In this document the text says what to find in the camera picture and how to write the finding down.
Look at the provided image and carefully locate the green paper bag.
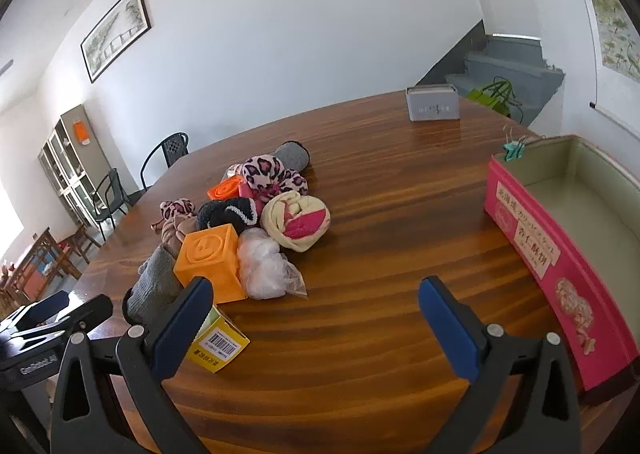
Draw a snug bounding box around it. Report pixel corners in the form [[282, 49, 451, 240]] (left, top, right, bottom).
[[466, 77, 523, 117]]

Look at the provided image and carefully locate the black fuzzy sock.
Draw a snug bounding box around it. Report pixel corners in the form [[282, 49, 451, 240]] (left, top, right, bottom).
[[196, 197, 263, 232]]

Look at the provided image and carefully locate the hanging scroll painting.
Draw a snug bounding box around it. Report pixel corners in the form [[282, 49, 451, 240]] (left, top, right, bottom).
[[562, 0, 640, 127]]

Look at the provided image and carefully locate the large orange toy cube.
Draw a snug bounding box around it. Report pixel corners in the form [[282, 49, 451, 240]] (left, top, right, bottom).
[[173, 223, 248, 304]]

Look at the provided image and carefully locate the cream sock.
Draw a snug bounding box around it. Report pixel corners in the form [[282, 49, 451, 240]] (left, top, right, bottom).
[[260, 191, 332, 252]]

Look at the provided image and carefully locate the small leopard striped sock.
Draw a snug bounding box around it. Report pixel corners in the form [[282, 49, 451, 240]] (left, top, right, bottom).
[[151, 197, 196, 230]]

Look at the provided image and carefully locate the grey staircase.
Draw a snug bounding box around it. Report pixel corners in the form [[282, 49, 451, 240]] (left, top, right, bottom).
[[447, 34, 566, 127]]

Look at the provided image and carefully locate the black metal chair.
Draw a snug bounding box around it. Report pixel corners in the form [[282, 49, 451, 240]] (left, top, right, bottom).
[[140, 132, 190, 190], [91, 168, 135, 242]]

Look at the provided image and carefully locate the large leopard print sock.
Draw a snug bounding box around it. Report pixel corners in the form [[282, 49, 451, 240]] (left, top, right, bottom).
[[229, 155, 309, 200]]

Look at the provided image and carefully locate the grey glass-door cabinet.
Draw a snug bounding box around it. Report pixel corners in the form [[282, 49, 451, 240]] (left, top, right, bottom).
[[39, 105, 118, 227]]

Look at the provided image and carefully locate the wooden desktop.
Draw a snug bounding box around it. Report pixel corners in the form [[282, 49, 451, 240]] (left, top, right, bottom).
[[72, 89, 640, 454]]

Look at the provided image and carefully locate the white tissue box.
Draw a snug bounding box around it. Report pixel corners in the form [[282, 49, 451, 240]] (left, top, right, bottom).
[[406, 83, 461, 122]]

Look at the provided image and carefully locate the beige sock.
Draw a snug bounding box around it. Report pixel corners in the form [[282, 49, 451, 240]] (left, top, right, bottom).
[[159, 214, 201, 255]]

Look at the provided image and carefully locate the teal binder clip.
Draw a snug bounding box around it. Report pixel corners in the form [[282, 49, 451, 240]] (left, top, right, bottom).
[[502, 125, 531, 162]]

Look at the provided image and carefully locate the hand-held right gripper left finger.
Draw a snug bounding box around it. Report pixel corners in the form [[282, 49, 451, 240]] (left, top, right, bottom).
[[50, 277, 216, 454]]

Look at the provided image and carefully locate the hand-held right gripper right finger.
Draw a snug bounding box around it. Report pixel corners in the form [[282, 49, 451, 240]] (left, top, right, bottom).
[[419, 277, 583, 454]]

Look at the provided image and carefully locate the orange cloth item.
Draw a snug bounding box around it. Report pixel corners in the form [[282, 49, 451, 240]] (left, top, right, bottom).
[[207, 177, 247, 201]]

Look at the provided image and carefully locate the small yellow carton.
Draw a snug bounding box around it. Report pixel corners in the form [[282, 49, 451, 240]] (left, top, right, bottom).
[[185, 304, 251, 375]]

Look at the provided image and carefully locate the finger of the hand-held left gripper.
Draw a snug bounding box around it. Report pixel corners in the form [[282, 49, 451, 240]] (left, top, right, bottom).
[[0, 290, 69, 332], [15, 294, 114, 341]]

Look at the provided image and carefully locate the grey sock black cuff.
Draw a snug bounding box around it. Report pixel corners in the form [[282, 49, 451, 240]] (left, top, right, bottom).
[[122, 243, 186, 327], [272, 140, 312, 172]]

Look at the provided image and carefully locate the framed landscape painting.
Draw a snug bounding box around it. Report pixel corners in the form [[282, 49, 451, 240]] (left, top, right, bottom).
[[80, 0, 152, 84]]

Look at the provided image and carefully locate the pink cardboard box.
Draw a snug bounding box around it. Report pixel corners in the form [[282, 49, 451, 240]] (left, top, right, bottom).
[[484, 134, 640, 392]]

